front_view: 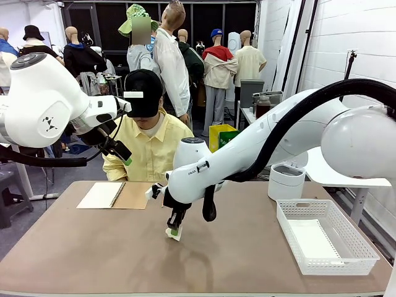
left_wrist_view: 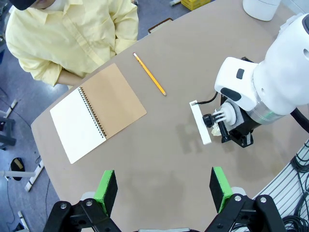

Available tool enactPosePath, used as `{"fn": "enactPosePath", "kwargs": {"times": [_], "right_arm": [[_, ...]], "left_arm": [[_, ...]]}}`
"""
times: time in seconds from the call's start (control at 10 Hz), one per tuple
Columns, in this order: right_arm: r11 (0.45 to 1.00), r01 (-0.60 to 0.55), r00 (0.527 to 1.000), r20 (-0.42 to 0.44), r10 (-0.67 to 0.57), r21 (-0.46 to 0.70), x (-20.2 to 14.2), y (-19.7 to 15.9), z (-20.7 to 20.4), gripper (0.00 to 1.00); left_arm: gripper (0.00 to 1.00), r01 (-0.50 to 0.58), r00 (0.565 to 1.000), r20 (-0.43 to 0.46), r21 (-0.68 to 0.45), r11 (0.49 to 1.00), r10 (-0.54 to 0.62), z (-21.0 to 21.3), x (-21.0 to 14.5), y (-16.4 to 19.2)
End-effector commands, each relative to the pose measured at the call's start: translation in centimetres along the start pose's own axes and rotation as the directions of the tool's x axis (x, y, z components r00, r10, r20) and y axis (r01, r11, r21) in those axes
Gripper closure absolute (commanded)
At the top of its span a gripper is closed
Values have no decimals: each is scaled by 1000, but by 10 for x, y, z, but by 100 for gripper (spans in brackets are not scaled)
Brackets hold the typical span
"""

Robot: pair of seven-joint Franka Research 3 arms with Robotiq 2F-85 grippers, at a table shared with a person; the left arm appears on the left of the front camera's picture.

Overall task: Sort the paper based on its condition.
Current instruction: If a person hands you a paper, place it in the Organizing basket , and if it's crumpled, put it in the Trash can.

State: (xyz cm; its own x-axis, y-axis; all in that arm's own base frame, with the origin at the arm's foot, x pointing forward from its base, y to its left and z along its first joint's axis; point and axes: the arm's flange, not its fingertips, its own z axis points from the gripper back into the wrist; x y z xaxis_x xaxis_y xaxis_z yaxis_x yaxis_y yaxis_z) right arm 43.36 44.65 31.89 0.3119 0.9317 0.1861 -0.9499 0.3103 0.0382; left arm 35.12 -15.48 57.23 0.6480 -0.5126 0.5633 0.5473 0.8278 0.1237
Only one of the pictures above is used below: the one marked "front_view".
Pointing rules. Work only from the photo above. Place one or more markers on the black baseball cap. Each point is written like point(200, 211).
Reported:
point(143, 83)

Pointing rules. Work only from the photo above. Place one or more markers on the brown spiral notebook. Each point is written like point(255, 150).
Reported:
point(133, 198)

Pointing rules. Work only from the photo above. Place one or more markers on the white torso form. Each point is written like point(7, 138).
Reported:
point(234, 43)

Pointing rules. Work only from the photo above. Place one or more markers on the green checked sun hat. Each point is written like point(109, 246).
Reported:
point(136, 10)

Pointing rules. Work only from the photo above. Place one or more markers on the black tripod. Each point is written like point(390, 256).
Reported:
point(350, 62)

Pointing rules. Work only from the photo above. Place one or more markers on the mannequin in dark green jacket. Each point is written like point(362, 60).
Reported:
point(193, 62)

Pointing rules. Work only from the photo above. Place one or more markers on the yellow recycling bin bag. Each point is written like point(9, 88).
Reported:
point(216, 136)

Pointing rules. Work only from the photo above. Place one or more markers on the tall mannequin in white shirt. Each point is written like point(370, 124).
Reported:
point(171, 68)

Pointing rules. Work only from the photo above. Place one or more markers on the small white side table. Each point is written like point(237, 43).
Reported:
point(246, 114)

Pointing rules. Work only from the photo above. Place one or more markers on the white lidded trash bin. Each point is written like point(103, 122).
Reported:
point(284, 185)

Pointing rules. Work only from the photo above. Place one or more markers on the grey box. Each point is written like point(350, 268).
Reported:
point(249, 89)

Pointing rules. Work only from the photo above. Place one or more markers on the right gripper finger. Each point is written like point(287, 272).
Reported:
point(172, 225)
point(182, 218)

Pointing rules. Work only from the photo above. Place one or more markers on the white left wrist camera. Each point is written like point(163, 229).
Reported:
point(123, 104)

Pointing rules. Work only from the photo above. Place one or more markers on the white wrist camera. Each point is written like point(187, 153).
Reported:
point(153, 191)
point(123, 104)

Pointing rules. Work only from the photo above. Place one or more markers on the brown glass jar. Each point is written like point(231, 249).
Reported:
point(263, 109)

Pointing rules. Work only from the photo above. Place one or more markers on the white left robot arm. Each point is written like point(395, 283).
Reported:
point(37, 92)

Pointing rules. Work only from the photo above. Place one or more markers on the white perforated plastic basket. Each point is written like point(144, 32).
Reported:
point(309, 269)

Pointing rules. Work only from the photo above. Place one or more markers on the white stand frame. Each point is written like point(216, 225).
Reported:
point(24, 179)

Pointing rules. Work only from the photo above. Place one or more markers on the person in yellow shirt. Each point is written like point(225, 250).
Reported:
point(154, 148)

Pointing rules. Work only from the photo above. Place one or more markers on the mannequin in black hoodie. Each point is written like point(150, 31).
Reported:
point(83, 58)

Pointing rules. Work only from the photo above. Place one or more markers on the black bucket hat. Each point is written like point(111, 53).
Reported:
point(32, 32)

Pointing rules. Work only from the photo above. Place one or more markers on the steel tray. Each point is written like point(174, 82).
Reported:
point(273, 97)

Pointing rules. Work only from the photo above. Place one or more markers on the small white paper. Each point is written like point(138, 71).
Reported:
point(174, 238)

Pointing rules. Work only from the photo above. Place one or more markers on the mannequin in blue white top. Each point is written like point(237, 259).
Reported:
point(6, 52)

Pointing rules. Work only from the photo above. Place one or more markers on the blue cap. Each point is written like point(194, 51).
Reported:
point(216, 32)

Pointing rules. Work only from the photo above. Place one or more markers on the large white table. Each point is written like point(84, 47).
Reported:
point(359, 204)

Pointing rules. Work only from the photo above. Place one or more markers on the mannequin in black cream top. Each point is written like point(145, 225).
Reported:
point(37, 49)

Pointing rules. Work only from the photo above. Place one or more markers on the mannequin in cream shirt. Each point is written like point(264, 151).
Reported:
point(249, 62)

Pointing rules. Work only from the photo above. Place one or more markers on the mannequin in grey vest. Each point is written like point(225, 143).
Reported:
point(140, 60)

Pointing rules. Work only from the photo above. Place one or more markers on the white paper sheet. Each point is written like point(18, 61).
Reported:
point(312, 241)

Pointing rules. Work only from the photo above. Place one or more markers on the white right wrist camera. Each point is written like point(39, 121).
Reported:
point(153, 191)

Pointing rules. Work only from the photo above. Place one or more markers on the grey step stool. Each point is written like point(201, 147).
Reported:
point(9, 185)

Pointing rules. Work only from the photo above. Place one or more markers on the green recycling bin bag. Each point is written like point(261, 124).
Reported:
point(227, 139)

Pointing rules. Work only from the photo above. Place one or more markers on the mannequin in red beige jacket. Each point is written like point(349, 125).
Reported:
point(218, 71)

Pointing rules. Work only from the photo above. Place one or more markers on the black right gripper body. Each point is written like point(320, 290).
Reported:
point(174, 204)

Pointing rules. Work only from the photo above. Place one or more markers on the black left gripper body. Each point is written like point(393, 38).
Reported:
point(99, 134)

